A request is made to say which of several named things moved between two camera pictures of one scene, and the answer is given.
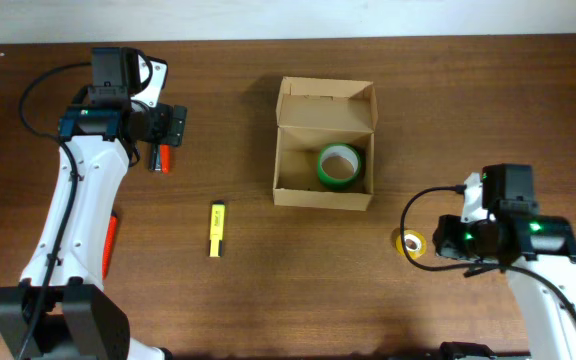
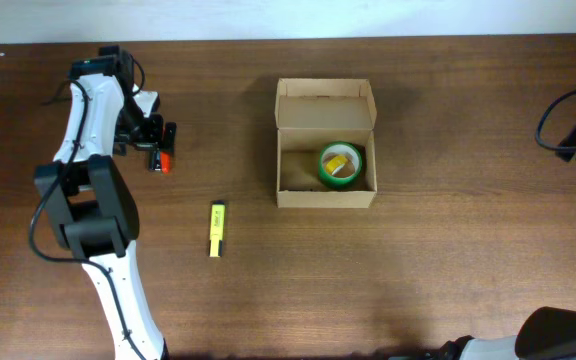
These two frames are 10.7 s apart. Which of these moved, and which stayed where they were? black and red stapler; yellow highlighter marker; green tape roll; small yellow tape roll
Moved: small yellow tape roll
Stayed: yellow highlighter marker; black and red stapler; green tape roll
